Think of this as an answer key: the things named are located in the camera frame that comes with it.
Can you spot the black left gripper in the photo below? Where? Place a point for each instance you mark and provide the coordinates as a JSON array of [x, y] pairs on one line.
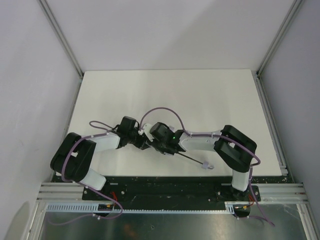
[[144, 144]]

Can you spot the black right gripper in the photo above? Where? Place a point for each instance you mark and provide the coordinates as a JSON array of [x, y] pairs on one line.
[[162, 148]]

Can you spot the lavender folding umbrella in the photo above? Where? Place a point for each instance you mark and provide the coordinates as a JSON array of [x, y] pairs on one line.
[[203, 164]]

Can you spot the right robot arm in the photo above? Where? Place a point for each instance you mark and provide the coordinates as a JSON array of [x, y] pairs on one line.
[[234, 148]]

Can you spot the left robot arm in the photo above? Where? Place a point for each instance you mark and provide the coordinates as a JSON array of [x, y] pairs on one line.
[[73, 158]]

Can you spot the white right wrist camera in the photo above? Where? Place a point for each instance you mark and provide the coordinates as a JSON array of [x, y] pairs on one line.
[[145, 130]]

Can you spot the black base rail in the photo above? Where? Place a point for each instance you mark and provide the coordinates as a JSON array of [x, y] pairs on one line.
[[172, 193]]

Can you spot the grey slotted cable duct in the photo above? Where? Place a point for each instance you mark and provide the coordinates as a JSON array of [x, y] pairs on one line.
[[102, 208]]

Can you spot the left aluminium frame post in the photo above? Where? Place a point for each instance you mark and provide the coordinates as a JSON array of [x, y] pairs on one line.
[[52, 20]]

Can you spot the aluminium frame post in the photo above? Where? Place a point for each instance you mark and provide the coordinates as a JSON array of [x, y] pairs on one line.
[[52, 20], [281, 33]]

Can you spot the right aluminium frame post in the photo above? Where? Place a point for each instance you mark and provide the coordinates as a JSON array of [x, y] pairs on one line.
[[281, 33]]

